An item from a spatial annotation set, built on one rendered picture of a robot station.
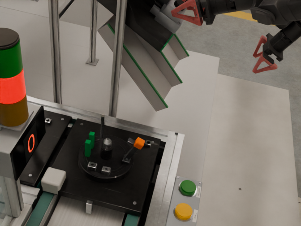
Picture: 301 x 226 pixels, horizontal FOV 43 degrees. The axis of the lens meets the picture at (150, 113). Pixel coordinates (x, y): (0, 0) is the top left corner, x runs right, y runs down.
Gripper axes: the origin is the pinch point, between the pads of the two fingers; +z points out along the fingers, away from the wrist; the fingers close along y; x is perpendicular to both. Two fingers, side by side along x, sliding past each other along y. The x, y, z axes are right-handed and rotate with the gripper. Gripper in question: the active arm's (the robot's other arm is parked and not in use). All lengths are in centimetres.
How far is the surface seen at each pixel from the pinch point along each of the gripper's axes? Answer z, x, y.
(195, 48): 67, 115, -184
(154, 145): 9.8, 29.1, 18.1
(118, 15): 11.2, -4.6, 8.9
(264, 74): 14, 141, -176
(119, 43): 13.7, 2.7, 9.0
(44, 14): 76, 11, -43
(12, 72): 8, -15, 48
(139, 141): 7.2, 18.8, 27.5
